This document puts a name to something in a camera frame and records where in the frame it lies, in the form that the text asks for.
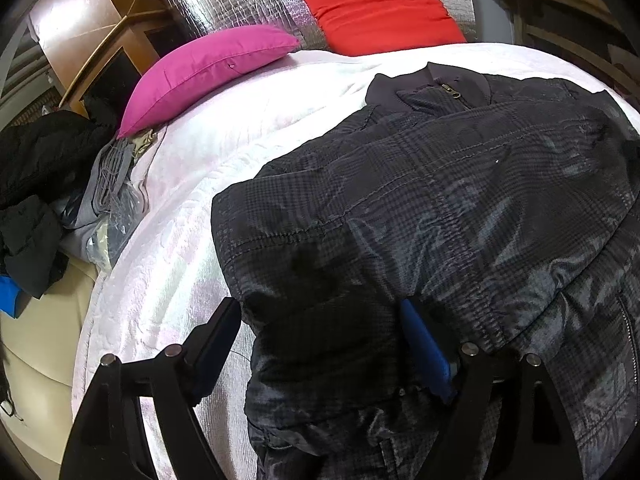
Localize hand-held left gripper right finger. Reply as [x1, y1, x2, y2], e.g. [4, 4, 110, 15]
[399, 297, 596, 480]

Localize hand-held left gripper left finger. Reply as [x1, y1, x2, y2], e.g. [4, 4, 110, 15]
[59, 296, 243, 480]

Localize dark checkered jacket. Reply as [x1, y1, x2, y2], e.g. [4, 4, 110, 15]
[211, 62, 640, 480]

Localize grey clothes hangers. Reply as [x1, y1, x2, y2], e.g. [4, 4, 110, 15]
[82, 137, 138, 221]

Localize pile of black clothes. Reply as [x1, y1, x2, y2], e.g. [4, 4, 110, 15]
[0, 100, 118, 301]

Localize clear plastic bag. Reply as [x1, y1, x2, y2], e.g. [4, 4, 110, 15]
[82, 180, 151, 273]

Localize white fleece blanket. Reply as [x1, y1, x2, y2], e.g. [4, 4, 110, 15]
[72, 42, 640, 480]

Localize blue cloth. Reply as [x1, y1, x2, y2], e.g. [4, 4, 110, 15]
[0, 275, 28, 318]

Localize pink pillow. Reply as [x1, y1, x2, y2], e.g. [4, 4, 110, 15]
[117, 25, 301, 138]

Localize red pillow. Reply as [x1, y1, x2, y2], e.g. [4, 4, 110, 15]
[297, 0, 468, 56]

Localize wooden shelf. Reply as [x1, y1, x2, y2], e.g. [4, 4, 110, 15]
[470, 0, 640, 106]

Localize wooden cabinet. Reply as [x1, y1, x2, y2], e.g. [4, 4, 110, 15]
[27, 0, 171, 116]

